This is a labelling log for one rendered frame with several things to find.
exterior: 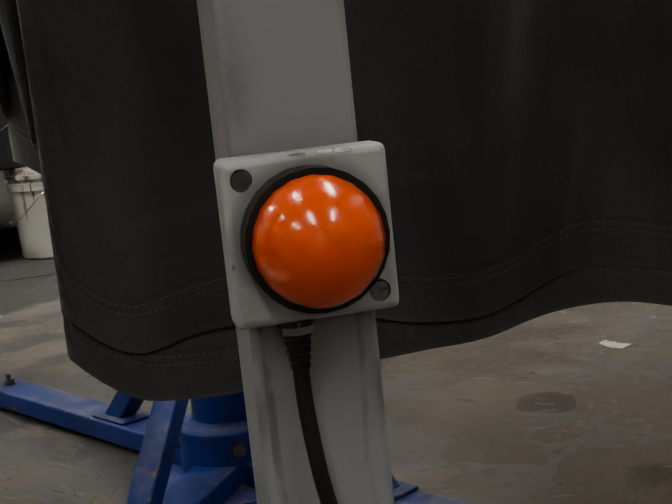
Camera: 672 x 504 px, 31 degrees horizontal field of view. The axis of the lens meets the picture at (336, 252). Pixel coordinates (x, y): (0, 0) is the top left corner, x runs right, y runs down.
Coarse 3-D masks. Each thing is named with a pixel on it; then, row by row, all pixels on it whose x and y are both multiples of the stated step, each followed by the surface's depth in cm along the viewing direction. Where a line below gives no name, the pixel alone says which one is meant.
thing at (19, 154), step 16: (0, 32) 66; (0, 48) 67; (0, 64) 68; (0, 80) 67; (0, 96) 67; (16, 96) 68; (0, 112) 70; (16, 112) 69; (16, 128) 70; (16, 144) 71; (32, 144) 69; (16, 160) 71; (32, 160) 70
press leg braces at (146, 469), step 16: (112, 400) 231; (128, 400) 226; (176, 400) 183; (96, 416) 234; (112, 416) 232; (128, 416) 231; (144, 416) 230; (160, 416) 182; (176, 416) 183; (160, 432) 180; (176, 432) 182; (144, 448) 179; (160, 448) 178; (144, 464) 177; (160, 464) 177; (144, 480) 176; (160, 480) 177; (128, 496) 175; (144, 496) 174; (160, 496) 177; (400, 496) 177
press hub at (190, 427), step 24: (192, 408) 204; (216, 408) 200; (240, 408) 200; (192, 432) 200; (216, 432) 198; (240, 432) 198; (192, 456) 200; (216, 456) 198; (240, 456) 197; (168, 480) 207; (240, 480) 199
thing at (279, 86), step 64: (256, 0) 35; (320, 0) 35; (256, 64) 35; (320, 64) 36; (256, 128) 36; (320, 128) 36; (384, 192) 35; (256, 320) 35; (320, 320) 37; (256, 384) 37; (320, 384) 37; (256, 448) 39; (384, 448) 38
